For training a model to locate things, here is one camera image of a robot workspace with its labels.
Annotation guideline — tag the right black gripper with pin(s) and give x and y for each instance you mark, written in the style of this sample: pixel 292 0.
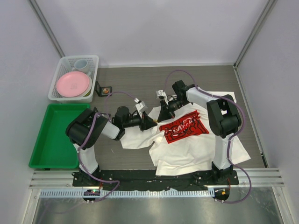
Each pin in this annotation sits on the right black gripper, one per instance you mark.
pixel 165 113

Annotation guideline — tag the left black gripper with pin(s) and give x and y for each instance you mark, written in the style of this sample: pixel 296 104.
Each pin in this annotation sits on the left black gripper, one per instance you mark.
pixel 146 122

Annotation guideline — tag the white printed t-shirt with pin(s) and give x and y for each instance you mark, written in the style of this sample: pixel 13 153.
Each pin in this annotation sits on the white printed t-shirt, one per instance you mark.
pixel 177 146

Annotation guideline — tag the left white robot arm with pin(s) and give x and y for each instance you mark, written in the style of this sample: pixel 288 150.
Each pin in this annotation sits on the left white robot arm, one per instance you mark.
pixel 85 130

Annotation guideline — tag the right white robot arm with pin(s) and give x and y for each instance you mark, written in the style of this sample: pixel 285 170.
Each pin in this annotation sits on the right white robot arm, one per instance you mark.
pixel 223 116

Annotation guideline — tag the black box with orange brooch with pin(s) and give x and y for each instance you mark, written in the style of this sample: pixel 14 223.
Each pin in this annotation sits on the black box with orange brooch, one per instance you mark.
pixel 102 91

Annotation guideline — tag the yellow-green plate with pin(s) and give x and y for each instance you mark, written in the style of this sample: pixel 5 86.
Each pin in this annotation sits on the yellow-green plate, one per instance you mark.
pixel 88 90

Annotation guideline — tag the pink plate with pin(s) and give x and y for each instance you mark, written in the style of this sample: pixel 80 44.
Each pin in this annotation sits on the pink plate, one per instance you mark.
pixel 72 84

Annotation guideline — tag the light blue cup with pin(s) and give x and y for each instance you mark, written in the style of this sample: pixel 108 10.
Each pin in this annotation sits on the light blue cup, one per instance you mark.
pixel 82 66

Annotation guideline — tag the green plastic tray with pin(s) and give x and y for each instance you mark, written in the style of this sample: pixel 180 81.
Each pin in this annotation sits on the green plastic tray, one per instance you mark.
pixel 53 149

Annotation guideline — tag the white plastic basket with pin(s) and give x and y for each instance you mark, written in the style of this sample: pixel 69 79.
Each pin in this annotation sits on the white plastic basket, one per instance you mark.
pixel 65 65

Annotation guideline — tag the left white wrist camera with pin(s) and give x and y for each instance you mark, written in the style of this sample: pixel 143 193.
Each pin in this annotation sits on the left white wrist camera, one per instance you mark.
pixel 140 106

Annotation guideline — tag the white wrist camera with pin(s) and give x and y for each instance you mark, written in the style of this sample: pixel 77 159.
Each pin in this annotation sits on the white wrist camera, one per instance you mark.
pixel 140 106
pixel 161 95

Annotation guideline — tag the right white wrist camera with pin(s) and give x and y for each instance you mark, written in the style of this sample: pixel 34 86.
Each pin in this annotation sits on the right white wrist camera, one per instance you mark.
pixel 161 95

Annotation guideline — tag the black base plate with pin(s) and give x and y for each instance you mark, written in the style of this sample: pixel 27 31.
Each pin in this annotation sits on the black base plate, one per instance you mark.
pixel 147 180

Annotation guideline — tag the white slotted cable duct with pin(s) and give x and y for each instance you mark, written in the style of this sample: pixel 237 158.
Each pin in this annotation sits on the white slotted cable duct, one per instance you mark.
pixel 95 193

